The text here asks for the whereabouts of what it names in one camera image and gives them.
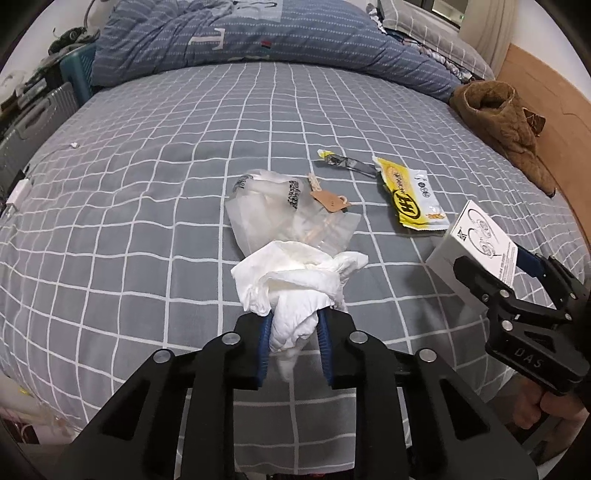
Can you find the dark framed window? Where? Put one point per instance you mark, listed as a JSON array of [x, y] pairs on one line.
[[451, 12]]

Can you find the brown paper tag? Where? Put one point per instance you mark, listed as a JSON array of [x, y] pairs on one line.
[[330, 201]]

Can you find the white tissue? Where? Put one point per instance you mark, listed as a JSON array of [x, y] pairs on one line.
[[293, 281]]

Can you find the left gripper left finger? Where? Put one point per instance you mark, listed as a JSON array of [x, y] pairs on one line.
[[173, 417]]

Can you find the brown fleece jacket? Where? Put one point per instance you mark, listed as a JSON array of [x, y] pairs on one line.
[[493, 110]]

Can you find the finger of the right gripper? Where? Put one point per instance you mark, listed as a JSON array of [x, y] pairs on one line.
[[566, 292], [482, 284]]

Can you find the grey checked pillow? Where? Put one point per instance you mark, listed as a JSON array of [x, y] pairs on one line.
[[433, 40]]

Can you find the grey checked bed sheet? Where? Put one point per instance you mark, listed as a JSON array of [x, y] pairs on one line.
[[123, 245]]

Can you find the person's right hand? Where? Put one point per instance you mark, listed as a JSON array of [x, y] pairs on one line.
[[533, 401]]

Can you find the yellow white snack packet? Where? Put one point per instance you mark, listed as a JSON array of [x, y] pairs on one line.
[[412, 196]]

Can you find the white earphone box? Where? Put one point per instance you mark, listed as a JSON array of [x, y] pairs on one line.
[[478, 236]]

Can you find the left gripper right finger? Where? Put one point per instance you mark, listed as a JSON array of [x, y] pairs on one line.
[[416, 418]]

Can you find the teal plastic stool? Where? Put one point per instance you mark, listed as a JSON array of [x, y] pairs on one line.
[[76, 69]]

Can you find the white charger adapter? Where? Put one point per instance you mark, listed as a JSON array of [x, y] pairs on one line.
[[19, 194]]

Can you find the grey suitcase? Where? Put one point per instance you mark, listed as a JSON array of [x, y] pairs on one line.
[[31, 130]]

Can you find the wooden headboard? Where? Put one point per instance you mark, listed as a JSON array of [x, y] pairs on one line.
[[564, 144]]

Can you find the beige curtain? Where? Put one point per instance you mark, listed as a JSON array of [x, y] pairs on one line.
[[488, 27]]

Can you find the blue quilted duvet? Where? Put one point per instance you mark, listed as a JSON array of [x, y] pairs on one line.
[[143, 38]]

